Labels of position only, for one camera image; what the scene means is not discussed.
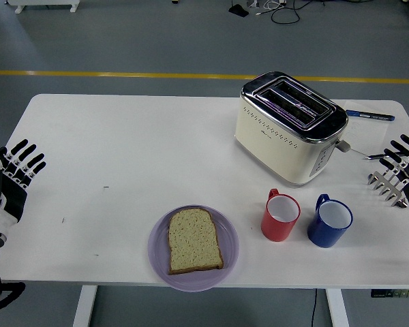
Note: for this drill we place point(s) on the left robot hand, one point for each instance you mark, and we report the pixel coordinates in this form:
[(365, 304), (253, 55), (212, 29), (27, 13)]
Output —
[(12, 197)]

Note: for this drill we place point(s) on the brown bread slice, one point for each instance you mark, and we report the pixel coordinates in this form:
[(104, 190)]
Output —
[(194, 242)]

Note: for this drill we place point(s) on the purple plastic plate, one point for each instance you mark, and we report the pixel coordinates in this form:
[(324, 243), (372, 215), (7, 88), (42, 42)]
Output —
[(194, 282)]

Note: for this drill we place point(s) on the metal toast rack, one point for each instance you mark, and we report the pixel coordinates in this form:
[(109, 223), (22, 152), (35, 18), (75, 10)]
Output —
[(388, 190)]

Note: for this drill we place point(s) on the black ballpoint pen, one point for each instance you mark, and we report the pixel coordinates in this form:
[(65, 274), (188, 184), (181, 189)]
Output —
[(375, 156)]

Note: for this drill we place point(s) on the white paper sheet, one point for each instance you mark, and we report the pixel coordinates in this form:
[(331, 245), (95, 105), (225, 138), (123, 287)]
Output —
[(364, 136)]

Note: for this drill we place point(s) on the blue marker pen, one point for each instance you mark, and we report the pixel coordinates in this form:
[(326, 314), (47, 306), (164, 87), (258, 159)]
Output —
[(369, 115)]

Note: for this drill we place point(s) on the black table control panel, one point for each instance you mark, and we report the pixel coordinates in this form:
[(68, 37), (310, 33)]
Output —
[(395, 293)]

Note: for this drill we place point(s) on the blue mug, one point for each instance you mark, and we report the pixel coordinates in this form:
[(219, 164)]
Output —
[(322, 233)]

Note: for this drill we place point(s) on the white table leg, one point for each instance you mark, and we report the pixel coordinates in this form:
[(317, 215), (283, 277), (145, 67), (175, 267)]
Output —
[(85, 306), (337, 308)]

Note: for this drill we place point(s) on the red mug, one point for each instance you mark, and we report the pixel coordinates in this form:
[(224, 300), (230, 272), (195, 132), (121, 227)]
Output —
[(276, 230)]

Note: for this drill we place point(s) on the cream and chrome toaster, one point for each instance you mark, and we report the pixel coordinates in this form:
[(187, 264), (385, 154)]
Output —
[(269, 143)]

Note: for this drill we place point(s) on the white furniture base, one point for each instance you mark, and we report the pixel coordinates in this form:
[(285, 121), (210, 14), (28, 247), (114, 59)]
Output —
[(44, 3)]

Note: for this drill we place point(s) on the black floor pedal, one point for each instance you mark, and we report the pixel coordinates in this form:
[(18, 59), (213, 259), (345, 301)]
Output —
[(239, 10)]

